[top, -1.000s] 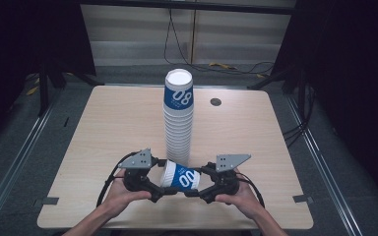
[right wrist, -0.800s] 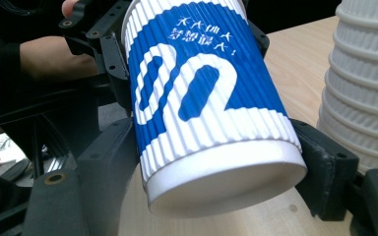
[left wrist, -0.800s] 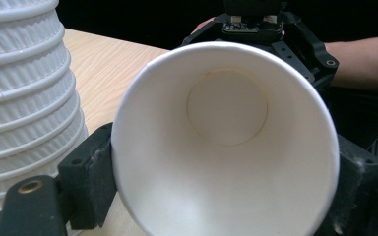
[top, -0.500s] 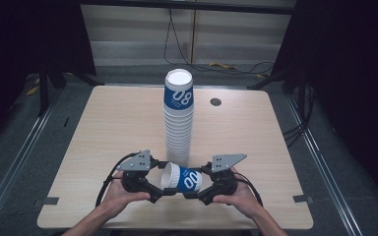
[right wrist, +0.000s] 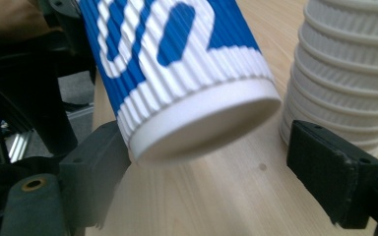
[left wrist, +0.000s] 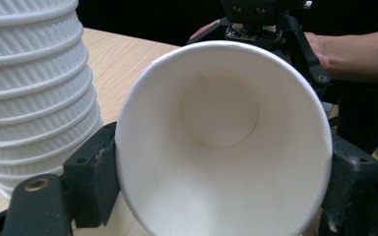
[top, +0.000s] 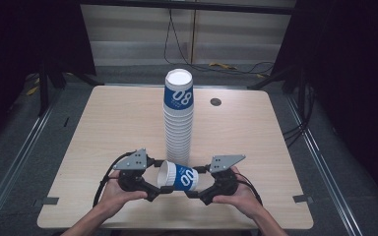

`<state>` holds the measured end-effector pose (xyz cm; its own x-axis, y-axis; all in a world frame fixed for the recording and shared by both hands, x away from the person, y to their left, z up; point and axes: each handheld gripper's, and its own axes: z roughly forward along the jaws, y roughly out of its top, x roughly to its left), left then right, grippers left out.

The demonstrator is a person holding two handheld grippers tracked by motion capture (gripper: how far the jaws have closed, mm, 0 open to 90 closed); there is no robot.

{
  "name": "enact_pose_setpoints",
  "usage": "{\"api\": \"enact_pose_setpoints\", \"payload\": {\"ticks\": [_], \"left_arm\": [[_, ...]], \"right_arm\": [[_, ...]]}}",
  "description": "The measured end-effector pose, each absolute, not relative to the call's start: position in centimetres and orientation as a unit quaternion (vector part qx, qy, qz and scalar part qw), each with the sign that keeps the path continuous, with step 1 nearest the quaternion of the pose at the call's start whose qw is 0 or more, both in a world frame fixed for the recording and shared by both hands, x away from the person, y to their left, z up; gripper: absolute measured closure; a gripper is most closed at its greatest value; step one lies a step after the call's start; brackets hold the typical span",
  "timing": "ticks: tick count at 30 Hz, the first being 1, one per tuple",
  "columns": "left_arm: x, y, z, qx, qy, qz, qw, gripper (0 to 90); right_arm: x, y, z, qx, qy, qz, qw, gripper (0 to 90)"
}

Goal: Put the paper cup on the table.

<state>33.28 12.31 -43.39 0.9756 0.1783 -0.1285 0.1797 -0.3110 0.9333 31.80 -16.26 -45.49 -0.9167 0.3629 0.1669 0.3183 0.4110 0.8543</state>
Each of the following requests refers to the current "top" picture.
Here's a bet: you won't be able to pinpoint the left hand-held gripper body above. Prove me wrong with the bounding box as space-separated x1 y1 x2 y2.
112 147 156 198

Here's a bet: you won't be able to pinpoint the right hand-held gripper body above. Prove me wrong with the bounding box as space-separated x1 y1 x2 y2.
203 154 246 207

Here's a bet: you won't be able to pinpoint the blue and white paper cup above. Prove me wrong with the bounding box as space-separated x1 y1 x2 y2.
157 159 200 193

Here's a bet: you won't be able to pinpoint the stack of white paper cups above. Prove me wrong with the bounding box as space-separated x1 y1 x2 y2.
162 68 195 167

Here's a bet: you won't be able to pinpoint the person's left hand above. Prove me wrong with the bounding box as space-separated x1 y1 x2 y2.
96 170 149 219

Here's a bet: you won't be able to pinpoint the person's right hand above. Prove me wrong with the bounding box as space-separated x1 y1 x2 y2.
212 166 264 220

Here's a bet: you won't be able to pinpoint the grey tape strip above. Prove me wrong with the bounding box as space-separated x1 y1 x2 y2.
292 194 313 205
40 197 60 207

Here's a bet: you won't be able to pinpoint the black metal stand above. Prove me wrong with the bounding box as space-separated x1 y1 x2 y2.
246 67 309 112
37 60 105 118

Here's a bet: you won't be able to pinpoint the black overhead bar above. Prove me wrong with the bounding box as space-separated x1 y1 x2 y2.
78 0 299 16

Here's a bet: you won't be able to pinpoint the black curtain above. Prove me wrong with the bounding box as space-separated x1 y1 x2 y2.
270 0 378 201
0 0 97 151

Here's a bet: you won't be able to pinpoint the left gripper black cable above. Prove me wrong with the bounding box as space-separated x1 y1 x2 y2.
93 150 136 208

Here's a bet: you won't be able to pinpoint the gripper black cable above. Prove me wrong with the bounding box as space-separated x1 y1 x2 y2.
93 150 136 208
235 171 264 207

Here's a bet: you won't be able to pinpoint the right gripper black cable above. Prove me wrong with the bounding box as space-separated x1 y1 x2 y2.
235 171 264 207

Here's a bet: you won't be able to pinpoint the bundle of black floor cables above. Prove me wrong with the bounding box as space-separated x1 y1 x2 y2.
282 84 317 149

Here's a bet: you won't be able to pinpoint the metal floor rail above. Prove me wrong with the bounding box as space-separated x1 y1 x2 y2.
0 103 56 228
284 93 364 236

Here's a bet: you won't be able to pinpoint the black hanging wall cable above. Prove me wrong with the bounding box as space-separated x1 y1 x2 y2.
162 8 276 76

